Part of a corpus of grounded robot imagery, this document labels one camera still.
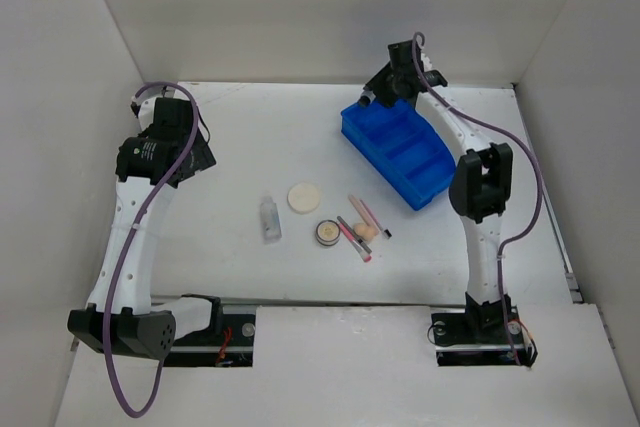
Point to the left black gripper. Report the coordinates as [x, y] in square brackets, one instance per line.
[203, 158]

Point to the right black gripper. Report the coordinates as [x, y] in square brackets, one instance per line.
[377, 84]

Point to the round white powder puff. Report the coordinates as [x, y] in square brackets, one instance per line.
[304, 198]

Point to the clear plastic bottle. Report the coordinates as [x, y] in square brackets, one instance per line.
[269, 219]

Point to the beige makeup sponge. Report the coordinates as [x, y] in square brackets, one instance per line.
[365, 231]

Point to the small white black-capped bottle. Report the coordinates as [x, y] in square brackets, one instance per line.
[364, 101]

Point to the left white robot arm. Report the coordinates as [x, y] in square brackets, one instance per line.
[137, 327]

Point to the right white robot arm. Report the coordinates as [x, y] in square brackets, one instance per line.
[479, 190]

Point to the pink thick makeup stick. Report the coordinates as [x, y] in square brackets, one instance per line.
[363, 212]

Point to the blue plastic organizer bin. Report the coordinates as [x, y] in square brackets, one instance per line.
[403, 147]

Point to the thin pink mascara brush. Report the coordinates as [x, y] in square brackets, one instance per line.
[384, 231]

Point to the round compact powder jar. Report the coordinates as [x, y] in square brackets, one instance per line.
[327, 233]

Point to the grey pink lip pencil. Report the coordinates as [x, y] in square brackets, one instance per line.
[360, 247]

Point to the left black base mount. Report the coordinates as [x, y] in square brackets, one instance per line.
[228, 343]

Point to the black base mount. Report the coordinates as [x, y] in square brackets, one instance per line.
[456, 345]
[228, 343]

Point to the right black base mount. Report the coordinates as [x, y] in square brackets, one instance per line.
[456, 345]

